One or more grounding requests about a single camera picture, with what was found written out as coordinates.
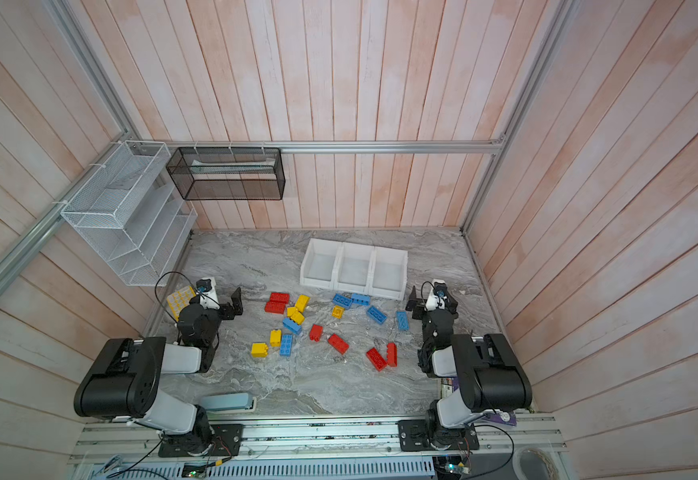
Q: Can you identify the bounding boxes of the blue brick far right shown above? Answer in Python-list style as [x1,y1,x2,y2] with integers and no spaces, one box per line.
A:
[395,311,409,331]

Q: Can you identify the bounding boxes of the blue brick lower left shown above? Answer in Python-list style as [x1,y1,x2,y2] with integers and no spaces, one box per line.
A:
[279,334,294,357]

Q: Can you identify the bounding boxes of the blue brick centre right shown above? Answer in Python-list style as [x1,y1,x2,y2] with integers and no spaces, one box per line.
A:
[366,306,387,325]

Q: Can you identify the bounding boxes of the left white bin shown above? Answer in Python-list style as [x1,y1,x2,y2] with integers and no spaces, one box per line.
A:
[300,238,343,290]

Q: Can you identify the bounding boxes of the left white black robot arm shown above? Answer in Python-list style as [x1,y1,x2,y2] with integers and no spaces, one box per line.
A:
[73,289,244,458]

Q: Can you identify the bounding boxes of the small red brick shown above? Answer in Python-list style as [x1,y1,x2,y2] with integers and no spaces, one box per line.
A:
[309,324,324,342]

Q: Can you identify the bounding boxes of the light blue case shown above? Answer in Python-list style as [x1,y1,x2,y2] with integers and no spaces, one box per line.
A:
[199,392,256,412]

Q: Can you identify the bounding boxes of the blue brick under yellow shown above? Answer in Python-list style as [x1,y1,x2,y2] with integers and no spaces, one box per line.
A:
[283,318,302,335]

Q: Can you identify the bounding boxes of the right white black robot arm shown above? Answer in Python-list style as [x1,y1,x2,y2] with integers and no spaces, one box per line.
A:
[398,281,533,452]

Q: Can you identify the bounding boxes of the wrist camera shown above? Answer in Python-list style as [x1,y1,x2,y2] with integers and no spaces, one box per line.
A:
[426,279,450,311]
[195,277,220,310]

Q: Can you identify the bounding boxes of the yellow calculator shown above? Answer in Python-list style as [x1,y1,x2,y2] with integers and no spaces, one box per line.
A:
[166,286,196,322]

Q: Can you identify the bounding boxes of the black mesh basket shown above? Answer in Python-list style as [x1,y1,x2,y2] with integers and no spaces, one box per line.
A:
[167,146,286,201]

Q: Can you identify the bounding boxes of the red brick upright right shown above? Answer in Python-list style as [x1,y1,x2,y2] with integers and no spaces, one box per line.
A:
[386,342,398,367]

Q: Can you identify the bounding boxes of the white bin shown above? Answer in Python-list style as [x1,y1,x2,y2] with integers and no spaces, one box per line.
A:
[300,238,343,290]
[369,247,408,300]
[336,242,375,294]

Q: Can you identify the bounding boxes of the purple book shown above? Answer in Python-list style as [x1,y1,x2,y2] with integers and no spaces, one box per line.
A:
[435,385,516,429]

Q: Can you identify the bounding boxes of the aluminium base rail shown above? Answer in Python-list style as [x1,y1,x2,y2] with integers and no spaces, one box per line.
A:
[69,414,567,463]

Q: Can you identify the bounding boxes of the red brick lower left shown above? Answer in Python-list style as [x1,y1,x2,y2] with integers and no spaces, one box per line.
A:
[264,301,288,315]

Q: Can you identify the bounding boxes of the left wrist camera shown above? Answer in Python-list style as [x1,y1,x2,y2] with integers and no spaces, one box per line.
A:
[195,277,220,310]

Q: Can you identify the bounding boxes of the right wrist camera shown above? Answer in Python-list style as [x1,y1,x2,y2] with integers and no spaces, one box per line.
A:
[426,279,450,311]

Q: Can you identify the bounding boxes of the blue brick near bins right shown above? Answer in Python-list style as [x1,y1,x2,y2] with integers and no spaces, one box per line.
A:
[351,293,371,306]

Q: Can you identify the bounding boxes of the middle white bin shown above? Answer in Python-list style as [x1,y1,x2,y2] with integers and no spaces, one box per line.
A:
[336,242,375,294]

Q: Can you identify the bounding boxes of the blue brick bins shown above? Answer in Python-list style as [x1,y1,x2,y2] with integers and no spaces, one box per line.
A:
[351,293,371,306]
[332,293,353,309]

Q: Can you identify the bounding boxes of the yellow long brick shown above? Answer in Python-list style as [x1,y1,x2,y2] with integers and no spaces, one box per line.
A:
[295,295,310,313]

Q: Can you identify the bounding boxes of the right white bin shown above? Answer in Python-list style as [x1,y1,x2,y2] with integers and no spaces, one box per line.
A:
[369,247,408,300]

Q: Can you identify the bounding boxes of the red brick upper left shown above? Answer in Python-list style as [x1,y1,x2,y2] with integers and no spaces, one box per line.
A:
[269,292,290,304]

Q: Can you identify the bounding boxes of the white wire mesh shelf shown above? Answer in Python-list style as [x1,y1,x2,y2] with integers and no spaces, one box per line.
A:
[62,141,197,287]

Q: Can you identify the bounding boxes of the blue brick near bins left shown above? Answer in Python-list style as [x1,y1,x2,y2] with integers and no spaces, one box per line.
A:
[332,293,353,309]

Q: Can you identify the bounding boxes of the red brick centre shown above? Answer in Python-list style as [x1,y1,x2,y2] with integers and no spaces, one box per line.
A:
[328,334,349,355]

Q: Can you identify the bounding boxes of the red brick lower right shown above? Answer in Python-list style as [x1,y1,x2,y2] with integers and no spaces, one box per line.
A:
[366,348,387,371]

